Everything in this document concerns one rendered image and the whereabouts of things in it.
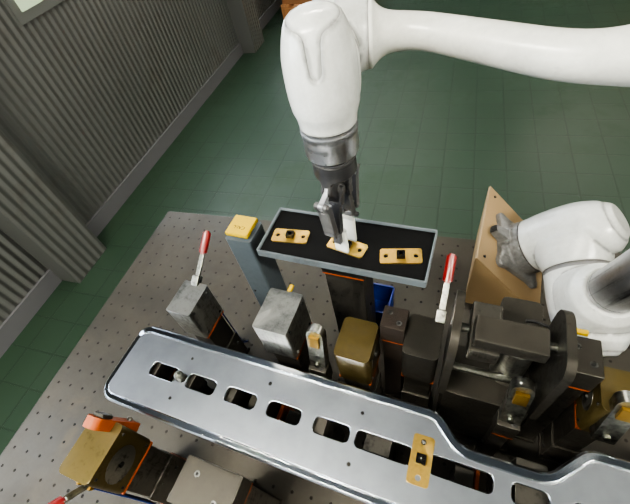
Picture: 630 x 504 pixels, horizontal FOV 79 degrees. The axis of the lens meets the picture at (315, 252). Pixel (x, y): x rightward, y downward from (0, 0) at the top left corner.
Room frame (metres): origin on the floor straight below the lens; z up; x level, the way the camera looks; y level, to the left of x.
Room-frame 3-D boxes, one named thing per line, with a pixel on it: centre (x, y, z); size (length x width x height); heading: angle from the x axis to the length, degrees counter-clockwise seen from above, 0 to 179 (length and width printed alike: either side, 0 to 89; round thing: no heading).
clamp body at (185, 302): (0.59, 0.32, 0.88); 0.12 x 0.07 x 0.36; 149
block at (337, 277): (0.54, -0.07, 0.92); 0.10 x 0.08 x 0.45; 59
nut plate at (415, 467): (0.13, -0.09, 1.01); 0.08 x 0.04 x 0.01; 149
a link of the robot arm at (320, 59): (0.54, -0.07, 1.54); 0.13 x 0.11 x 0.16; 164
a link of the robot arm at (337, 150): (0.52, -0.07, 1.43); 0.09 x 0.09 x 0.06
